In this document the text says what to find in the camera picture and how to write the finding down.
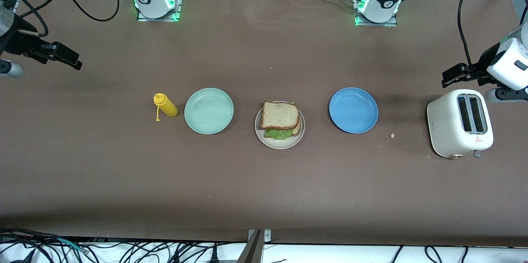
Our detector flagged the white toaster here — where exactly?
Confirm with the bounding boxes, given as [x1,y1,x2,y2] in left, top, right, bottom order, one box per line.
[427,89,494,159]

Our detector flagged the green round plate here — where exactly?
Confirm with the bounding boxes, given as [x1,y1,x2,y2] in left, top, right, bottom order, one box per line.
[184,88,234,135]

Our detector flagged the beige round plate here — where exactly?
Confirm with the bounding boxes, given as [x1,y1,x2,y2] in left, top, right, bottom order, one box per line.
[255,101,306,150]

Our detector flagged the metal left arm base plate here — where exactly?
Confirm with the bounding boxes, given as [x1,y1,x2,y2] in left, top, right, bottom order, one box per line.
[354,0,398,27]

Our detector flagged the blue round plate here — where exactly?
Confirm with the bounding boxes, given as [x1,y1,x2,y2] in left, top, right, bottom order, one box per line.
[329,87,379,134]

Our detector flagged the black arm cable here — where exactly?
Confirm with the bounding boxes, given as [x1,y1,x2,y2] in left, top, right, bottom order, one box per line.
[12,0,120,38]
[457,0,489,74]

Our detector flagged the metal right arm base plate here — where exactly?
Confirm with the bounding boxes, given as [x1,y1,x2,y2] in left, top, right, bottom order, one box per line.
[137,0,181,22]

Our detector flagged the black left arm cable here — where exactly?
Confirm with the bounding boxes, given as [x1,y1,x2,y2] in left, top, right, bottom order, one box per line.
[457,0,489,74]

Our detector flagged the tangled black cable bundle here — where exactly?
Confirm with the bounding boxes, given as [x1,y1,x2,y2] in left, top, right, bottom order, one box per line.
[0,227,248,263]

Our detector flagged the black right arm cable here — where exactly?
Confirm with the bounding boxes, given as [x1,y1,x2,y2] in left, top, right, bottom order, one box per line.
[12,0,120,38]

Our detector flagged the metal table edge bracket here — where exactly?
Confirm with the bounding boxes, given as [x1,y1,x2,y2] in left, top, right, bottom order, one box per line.
[236,229,272,263]

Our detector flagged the yellow mustard squeeze bottle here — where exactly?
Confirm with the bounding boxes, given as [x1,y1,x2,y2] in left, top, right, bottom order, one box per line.
[153,93,179,122]

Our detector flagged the teal cable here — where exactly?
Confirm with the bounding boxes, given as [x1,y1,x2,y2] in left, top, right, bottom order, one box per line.
[56,237,89,254]

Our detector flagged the green lettuce leaf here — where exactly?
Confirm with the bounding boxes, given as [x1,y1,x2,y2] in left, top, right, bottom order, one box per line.
[264,128,294,140]

